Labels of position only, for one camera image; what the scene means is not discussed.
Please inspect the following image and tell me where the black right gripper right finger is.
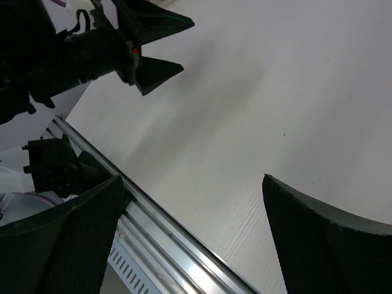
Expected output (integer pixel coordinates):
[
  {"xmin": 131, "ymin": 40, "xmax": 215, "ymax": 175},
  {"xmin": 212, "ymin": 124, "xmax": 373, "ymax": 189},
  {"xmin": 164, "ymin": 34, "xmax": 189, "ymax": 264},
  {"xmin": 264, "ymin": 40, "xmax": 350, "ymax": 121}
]
[{"xmin": 262, "ymin": 175, "xmax": 391, "ymax": 293}]

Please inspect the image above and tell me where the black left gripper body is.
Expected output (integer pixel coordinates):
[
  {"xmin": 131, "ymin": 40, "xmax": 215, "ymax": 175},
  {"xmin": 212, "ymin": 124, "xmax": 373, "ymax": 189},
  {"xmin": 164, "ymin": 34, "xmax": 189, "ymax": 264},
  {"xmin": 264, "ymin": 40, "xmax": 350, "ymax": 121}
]
[{"xmin": 58, "ymin": 8, "xmax": 141, "ymax": 86}]

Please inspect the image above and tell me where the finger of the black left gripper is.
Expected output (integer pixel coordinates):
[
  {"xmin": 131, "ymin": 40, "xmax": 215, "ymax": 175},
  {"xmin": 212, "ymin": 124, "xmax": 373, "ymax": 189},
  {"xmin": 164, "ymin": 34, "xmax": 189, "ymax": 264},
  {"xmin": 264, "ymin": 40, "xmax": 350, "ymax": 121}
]
[
  {"xmin": 115, "ymin": 0, "xmax": 194, "ymax": 45},
  {"xmin": 135, "ymin": 57, "xmax": 184, "ymax": 96}
]

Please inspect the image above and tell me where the aluminium front table rail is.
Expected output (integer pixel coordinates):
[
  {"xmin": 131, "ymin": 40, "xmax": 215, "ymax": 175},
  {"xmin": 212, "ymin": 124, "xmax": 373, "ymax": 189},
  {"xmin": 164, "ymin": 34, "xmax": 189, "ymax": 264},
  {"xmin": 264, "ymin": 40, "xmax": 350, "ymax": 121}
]
[{"xmin": 44, "ymin": 116, "xmax": 257, "ymax": 293}]

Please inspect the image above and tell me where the white slotted cable duct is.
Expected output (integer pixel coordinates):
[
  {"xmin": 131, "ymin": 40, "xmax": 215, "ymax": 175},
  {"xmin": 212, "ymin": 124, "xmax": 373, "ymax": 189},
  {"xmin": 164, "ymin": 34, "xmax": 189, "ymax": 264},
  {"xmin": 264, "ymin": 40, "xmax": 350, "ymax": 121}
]
[{"xmin": 108, "ymin": 238, "xmax": 162, "ymax": 294}]

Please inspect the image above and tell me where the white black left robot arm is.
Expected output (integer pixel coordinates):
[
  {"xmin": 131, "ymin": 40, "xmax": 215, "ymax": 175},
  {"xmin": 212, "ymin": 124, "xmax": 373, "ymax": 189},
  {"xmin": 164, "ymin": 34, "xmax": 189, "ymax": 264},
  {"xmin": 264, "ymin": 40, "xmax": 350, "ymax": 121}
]
[{"xmin": 1, "ymin": 1, "xmax": 194, "ymax": 124}]

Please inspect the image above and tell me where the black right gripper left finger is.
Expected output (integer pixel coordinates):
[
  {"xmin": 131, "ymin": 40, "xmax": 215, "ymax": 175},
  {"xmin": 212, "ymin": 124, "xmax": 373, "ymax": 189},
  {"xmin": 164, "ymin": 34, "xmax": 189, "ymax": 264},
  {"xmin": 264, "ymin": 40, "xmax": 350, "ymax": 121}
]
[{"xmin": 1, "ymin": 176, "xmax": 124, "ymax": 293}]

